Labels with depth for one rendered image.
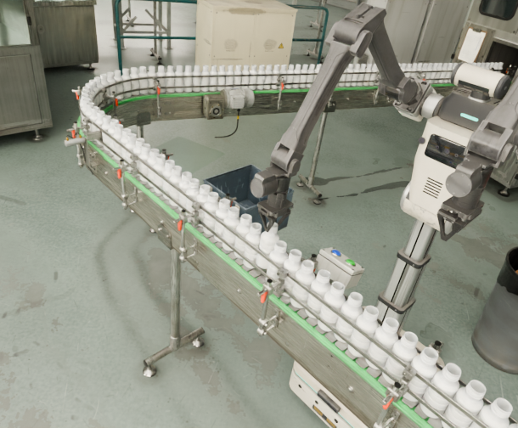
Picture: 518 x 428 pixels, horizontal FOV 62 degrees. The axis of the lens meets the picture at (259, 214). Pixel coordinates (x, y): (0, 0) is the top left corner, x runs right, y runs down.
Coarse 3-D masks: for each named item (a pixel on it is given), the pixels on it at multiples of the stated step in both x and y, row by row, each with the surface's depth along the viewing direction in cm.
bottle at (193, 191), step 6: (192, 180) 164; (198, 180) 163; (192, 186) 162; (198, 186) 163; (186, 192) 164; (192, 192) 163; (198, 192) 163; (186, 198) 165; (192, 198) 163; (186, 204) 167; (192, 210) 166
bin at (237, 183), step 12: (240, 168) 221; (252, 168) 226; (204, 180) 207; (216, 180) 213; (228, 180) 219; (240, 180) 226; (216, 192) 203; (228, 192) 224; (240, 192) 230; (288, 192) 206; (240, 204) 232; (252, 204) 234; (240, 216) 194; (252, 216) 195; (288, 216) 216
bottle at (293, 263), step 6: (294, 252) 135; (300, 252) 134; (288, 258) 136; (294, 258) 132; (300, 258) 133; (288, 264) 134; (294, 264) 134; (300, 264) 135; (288, 270) 134; (294, 270) 133; (294, 276) 135; (288, 282) 137; (288, 288) 138; (282, 294) 141
